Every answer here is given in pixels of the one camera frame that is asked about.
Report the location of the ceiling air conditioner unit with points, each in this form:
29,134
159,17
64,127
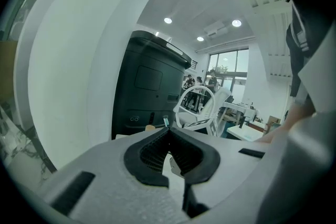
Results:
216,29

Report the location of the white table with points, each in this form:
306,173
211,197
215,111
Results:
244,110

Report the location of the small white sink basin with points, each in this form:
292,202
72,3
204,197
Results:
244,132

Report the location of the marble patterned cabinet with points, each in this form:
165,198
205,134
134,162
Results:
23,149

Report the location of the large glass window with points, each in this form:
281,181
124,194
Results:
228,63

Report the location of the person's right forearm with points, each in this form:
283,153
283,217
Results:
294,119

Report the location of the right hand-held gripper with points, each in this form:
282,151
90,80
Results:
210,127

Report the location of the cardboard box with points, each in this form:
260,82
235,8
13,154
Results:
8,68

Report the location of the large black machine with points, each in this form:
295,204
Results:
149,81

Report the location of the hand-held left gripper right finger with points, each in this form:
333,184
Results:
231,178

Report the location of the white office chair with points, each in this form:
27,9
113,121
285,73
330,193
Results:
210,110

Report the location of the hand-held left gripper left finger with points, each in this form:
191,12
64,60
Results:
105,178

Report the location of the round ceiling light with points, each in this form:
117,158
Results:
236,22
168,20
200,38

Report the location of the person in dark vest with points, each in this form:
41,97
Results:
315,8

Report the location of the pink cup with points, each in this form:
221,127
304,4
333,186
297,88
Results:
150,127

